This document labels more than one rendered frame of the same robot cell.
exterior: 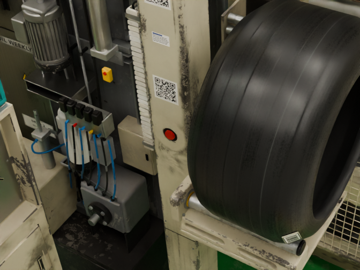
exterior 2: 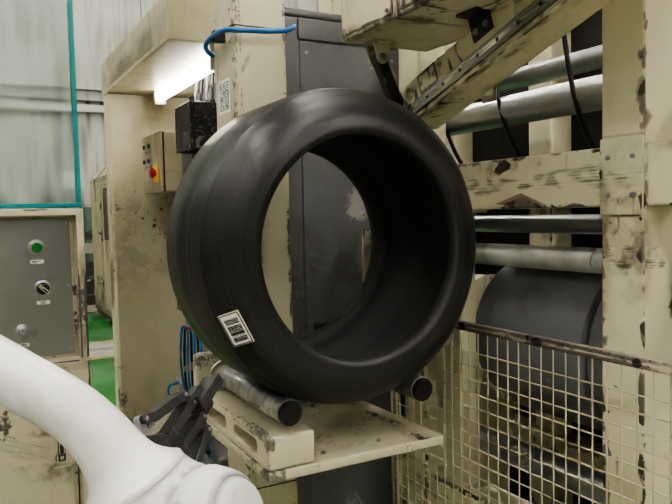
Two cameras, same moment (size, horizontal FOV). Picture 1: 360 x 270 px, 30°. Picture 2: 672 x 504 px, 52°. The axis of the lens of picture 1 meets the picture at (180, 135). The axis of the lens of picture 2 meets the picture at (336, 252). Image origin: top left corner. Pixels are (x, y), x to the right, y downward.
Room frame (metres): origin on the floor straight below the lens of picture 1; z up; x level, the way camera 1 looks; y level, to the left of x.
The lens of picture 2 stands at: (0.04, -0.87, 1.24)
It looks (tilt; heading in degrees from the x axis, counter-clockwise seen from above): 3 degrees down; 25
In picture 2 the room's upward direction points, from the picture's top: 1 degrees counter-clockwise
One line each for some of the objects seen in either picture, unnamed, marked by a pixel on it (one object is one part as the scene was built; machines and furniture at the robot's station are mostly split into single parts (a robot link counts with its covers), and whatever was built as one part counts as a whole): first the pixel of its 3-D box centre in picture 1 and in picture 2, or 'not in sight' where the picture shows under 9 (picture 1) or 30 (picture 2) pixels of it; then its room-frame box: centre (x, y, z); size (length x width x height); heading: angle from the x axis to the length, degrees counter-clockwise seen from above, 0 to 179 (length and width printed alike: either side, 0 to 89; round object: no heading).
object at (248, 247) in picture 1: (241, 236); (253, 423); (1.15, -0.15, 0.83); 0.36 x 0.09 x 0.06; 54
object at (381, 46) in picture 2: not in sight; (378, 53); (1.55, -0.27, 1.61); 0.06 x 0.06 x 0.05; 54
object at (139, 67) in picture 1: (147, 81); not in sight; (1.42, 0.08, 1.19); 0.05 x 0.04 x 0.48; 144
